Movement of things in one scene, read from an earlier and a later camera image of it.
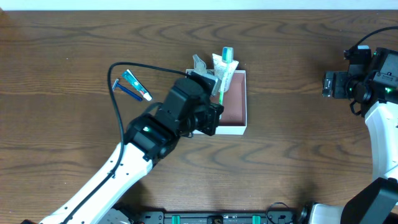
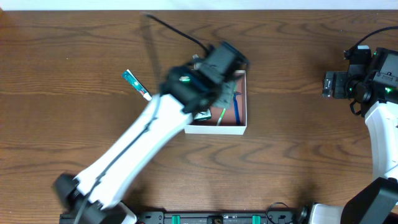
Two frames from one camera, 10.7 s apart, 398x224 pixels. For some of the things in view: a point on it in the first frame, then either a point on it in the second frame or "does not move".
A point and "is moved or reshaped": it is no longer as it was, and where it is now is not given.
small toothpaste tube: x=128 y=75 does not move
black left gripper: x=214 y=117 → x=226 y=94
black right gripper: x=329 y=84 does not move
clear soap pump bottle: x=199 y=65 does not move
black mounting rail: x=217 y=218 does not move
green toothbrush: x=227 y=57 is moved or reshaped
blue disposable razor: x=116 y=84 → x=236 y=107
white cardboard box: x=234 y=121 does not move
